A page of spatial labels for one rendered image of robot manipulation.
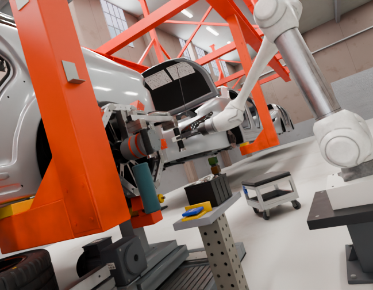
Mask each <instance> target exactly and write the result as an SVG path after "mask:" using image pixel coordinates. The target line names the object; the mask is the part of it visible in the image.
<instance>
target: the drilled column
mask: <svg viewBox="0 0 373 290"><path fill-rule="evenodd" d="M198 229H199V232H200V235H201V238H202V242H203V245H204V248H205V251H206V255H207V258H208V260H209V264H210V267H211V270H212V274H213V277H214V281H215V283H216V286H217V290H249V288H248V284H247V281H246V278H245V275H244V271H243V268H242V266H241V262H240V259H239V255H238V253H237V250H236V247H235V243H234V240H233V237H232V234H231V231H230V228H229V224H228V221H227V219H226V215H225V213H223V214H222V215H221V216H220V217H218V218H217V219H216V220H215V221H214V222H213V223H212V224H209V225H205V226H199V227H198Z"/></svg>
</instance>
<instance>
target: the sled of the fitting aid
mask: <svg viewBox="0 0 373 290"><path fill-rule="evenodd" d="M188 256H189V252H188V249H187V246H186V244H185V245H179V246H177V247H176V248H175V249H173V251H172V252H170V253H169V254H168V255H167V256H165V257H164V258H163V259H162V260H161V261H160V262H158V263H157V264H156V265H155V266H154V267H153V268H151V269H150V270H149V271H147V272H146V274H144V275H143V276H142V277H140V278H139V279H138V280H137V281H135V282H136V286H137V290H155V289H156V288H157V287H158V286H159V285H160V284H161V283H162V282H163V281H164V280H165V279H166V278H167V277H168V276H169V275H170V274H171V273H172V272H173V271H174V270H175V269H176V268H177V267H178V266H179V265H180V264H181V263H182V262H183V261H184V260H185V259H186V258H187V257H188Z"/></svg>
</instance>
